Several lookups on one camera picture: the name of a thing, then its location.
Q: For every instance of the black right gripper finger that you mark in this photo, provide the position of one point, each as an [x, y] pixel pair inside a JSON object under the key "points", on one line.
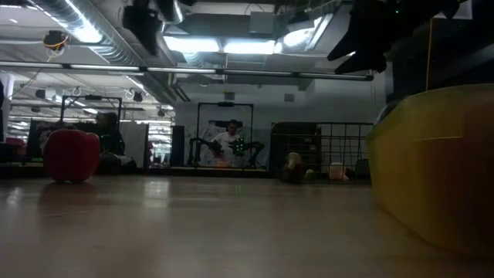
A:
{"points": [[351, 48], [366, 65]]}

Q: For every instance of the small white green mushroom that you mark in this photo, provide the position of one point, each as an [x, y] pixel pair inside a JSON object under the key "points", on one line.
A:
{"points": [[310, 175]]}

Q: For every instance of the red bell pepper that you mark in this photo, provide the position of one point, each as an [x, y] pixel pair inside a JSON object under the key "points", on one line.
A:
{"points": [[71, 156]]}

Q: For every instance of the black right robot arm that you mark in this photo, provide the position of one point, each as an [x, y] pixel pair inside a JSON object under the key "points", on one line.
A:
{"points": [[463, 58]]}

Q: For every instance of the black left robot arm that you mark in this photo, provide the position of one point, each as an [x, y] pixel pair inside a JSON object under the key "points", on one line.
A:
{"points": [[144, 23]]}

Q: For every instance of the grey ceiling box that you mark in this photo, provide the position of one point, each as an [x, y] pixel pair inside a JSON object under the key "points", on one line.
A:
{"points": [[261, 23]]}

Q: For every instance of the yellow plastic tray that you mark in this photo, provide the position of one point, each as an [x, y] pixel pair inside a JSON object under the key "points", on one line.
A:
{"points": [[432, 166]]}

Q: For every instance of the person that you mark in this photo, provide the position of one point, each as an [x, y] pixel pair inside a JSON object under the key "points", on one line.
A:
{"points": [[227, 139], [110, 135]]}

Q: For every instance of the black speaker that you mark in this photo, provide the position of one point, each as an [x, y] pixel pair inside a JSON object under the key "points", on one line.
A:
{"points": [[177, 143]]}

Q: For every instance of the white partition panel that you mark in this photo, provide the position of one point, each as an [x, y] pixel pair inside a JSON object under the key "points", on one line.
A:
{"points": [[135, 139]]}

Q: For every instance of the black table frame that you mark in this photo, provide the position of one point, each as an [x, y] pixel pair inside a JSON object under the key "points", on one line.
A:
{"points": [[173, 171]]}

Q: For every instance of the long ceiling light rail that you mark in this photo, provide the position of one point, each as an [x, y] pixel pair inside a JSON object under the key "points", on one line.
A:
{"points": [[116, 68]]}

